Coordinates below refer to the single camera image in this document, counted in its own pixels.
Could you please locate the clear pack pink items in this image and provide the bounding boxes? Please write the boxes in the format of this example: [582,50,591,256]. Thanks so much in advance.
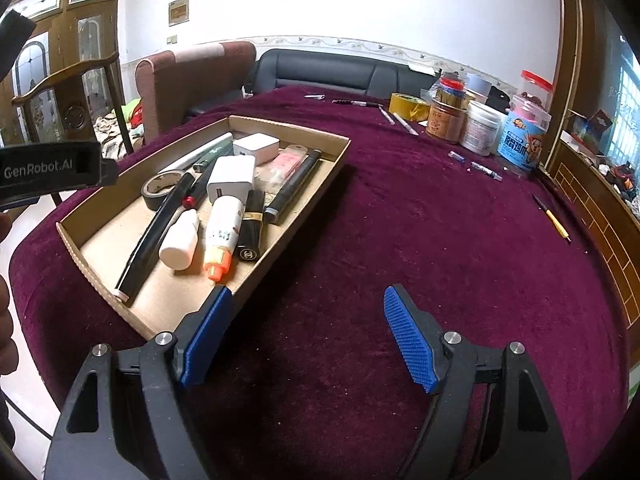
[254,144,308,194]

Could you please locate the white square charger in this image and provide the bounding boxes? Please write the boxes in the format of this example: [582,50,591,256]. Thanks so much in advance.
[233,132,280,166]

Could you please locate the white plastic tub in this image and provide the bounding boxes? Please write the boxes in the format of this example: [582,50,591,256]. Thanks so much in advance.
[459,101,503,156]

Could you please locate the brown upholstered armchair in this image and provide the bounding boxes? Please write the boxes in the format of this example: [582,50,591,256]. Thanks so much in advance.
[134,41,256,142]

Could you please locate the clear jar blue label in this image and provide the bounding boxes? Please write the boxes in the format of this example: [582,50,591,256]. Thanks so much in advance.
[497,96,551,172]

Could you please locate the white small bottle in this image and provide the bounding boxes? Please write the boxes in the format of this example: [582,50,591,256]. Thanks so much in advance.
[158,209,200,271]

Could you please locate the left hand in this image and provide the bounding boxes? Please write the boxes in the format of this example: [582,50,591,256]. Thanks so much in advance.
[0,211,21,376]

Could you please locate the white pen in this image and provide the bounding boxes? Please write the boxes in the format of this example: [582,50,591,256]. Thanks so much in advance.
[393,112,419,136]

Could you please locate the colourful box on cabinet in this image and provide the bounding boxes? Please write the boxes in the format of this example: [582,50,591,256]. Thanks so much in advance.
[570,110,613,154]

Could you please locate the small wall plaque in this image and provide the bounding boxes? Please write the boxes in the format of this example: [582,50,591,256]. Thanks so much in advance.
[168,0,189,26]

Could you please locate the wooden chair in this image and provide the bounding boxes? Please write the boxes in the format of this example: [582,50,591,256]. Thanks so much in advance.
[12,52,134,155]

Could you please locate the thin white stick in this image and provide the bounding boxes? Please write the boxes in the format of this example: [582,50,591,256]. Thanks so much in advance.
[378,105,395,126]

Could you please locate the maroon velvet tablecloth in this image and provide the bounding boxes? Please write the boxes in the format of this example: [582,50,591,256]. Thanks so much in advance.
[8,84,632,480]

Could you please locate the silver blue tube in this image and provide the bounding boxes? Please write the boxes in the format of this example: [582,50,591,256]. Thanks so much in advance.
[471,162,503,182]

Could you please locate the red lid clear jar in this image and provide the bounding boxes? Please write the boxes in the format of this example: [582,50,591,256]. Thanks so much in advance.
[518,70,554,110]

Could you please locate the black marker red cap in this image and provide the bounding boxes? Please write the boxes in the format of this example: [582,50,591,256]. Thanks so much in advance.
[182,160,216,210]

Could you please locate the wooden brick-pattern cabinet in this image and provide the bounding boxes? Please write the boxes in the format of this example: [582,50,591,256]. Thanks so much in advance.
[547,141,639,325]

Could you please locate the wooden glass door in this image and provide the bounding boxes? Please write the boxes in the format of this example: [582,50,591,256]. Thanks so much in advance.
[1,0,118,146]

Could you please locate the black marker grey cap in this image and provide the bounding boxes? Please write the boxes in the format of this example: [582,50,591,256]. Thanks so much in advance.
[264,148,321,224]

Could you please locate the green pen-like device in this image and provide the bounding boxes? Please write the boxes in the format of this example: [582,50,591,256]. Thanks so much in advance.
[192,142,233,174]

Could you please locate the white bottle orange cap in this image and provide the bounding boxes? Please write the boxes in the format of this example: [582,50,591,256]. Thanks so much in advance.
[203,195,244,283]

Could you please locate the cardboard tray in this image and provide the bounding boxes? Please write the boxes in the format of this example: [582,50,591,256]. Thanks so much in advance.
[56,116,350,338]

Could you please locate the small metal clip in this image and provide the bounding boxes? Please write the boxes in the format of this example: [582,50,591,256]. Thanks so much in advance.
[304,94,326,101]

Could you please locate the black leather sofa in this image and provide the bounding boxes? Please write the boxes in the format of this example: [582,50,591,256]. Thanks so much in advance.
[238,49,436,101]

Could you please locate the small blue battery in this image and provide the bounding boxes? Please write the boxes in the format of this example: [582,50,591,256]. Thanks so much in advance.
[448,151,465,162]

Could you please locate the black tape roll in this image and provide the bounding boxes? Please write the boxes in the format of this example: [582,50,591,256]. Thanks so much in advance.
[140,170,184,211]

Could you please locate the yellow tape roll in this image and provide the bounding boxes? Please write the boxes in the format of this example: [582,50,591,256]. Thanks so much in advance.
[388,93,431,122]

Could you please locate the black gold lipstick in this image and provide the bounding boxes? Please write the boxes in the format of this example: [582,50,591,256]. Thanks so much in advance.
[235,190,266,262]

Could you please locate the brown tin can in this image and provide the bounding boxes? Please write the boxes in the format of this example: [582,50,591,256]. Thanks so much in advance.
[426,100,466,143]

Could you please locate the black marker white cap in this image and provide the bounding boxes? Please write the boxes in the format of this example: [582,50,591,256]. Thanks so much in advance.
[113,172,195,304]

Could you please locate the yellow black pen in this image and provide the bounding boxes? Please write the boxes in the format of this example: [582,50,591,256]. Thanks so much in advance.
[532,194,572,244]

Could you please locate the small jar red blue lid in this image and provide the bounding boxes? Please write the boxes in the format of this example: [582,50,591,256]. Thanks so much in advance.
[435,76,465,108]

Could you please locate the grey lid jar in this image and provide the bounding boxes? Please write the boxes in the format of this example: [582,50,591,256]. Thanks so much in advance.
[465,73,491,103]

